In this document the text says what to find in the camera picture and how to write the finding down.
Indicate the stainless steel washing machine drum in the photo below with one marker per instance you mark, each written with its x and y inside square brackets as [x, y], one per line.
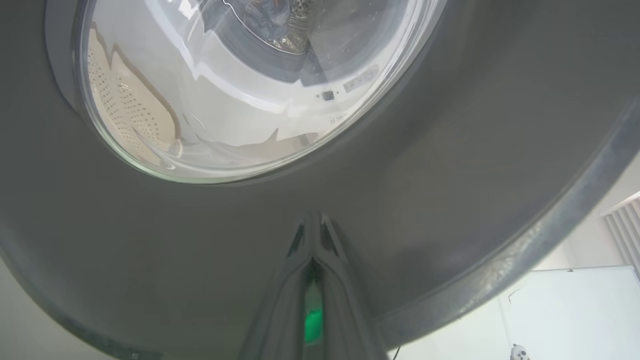
[292, 45]

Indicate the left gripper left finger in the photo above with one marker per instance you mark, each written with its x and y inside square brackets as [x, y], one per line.
[280, 310]

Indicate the white front-load washing machine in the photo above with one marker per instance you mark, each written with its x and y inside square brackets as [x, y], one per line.
[235, 115]

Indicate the white board panel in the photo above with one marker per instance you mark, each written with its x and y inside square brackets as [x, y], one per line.
[575, 315]

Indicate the white ribbed radiator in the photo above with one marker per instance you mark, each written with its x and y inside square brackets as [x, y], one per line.
[625, 230]

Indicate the round black washer door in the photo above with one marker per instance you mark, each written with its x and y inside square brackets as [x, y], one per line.
[450, 175]

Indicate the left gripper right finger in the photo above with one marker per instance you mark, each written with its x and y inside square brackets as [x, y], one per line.
[350, 310]

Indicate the small white grey device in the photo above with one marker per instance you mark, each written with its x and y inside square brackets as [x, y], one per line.
[520, 354]

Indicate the grey warning sticker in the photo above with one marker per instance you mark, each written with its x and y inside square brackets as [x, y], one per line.
[361, 79]

